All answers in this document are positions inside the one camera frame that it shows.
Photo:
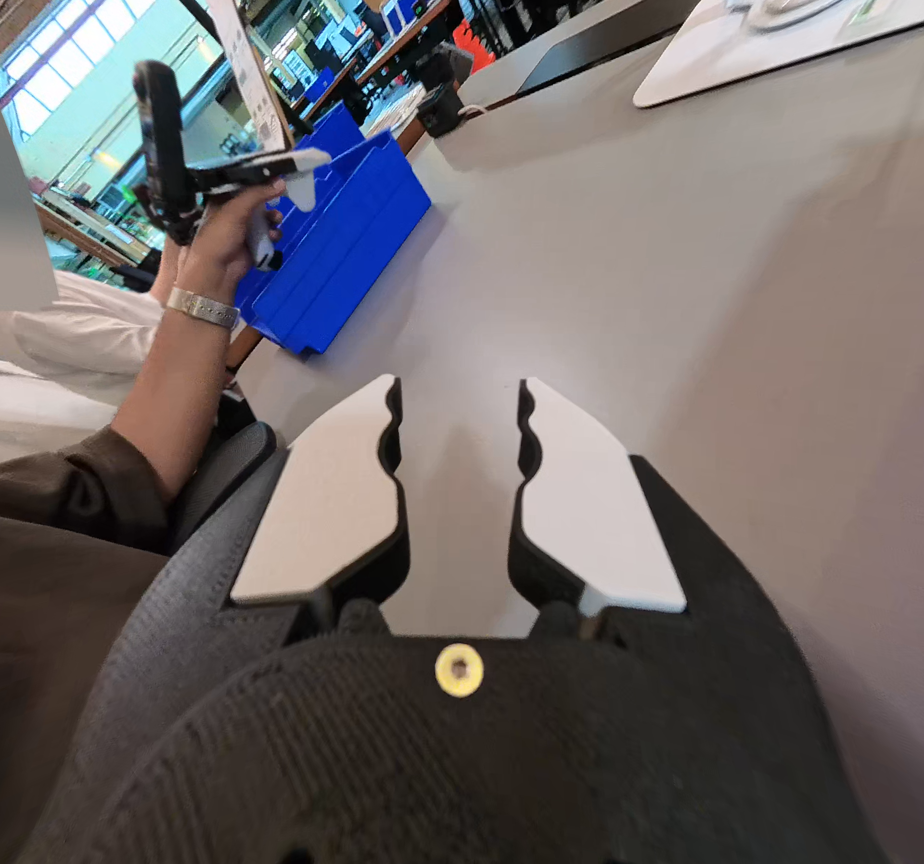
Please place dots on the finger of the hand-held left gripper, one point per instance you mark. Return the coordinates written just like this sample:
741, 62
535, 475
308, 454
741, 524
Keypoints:
302, 191
307, 158

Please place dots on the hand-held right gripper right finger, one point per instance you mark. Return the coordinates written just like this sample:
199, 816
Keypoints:
599, 517

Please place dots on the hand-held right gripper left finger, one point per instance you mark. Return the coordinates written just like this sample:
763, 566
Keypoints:
325, 517

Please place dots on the blue plastic bin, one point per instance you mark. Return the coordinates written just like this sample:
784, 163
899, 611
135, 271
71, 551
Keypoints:
346, 250
321, 88

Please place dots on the person's left forearm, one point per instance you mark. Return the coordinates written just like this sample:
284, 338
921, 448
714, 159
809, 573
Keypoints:
173, 402

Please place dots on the wood-edged background desk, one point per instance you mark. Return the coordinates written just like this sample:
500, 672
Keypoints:
419, 12

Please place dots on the person's left hand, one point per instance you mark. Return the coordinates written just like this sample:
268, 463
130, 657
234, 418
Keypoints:
216, 243

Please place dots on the blue bin with tag label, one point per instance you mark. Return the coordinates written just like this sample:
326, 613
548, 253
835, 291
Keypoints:
328, 131

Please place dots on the printed paper sheet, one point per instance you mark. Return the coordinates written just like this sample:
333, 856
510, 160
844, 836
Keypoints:
393, 109

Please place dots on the black battery charger case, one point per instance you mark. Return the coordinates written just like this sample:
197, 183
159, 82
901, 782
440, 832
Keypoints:
440, 99

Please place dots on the silver wristwatch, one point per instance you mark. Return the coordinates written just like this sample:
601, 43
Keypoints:
202, 308

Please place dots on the orange traffic cone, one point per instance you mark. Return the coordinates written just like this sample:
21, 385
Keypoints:
473, 44

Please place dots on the wooden document stand white base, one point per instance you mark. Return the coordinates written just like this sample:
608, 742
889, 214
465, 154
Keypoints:
758, 34

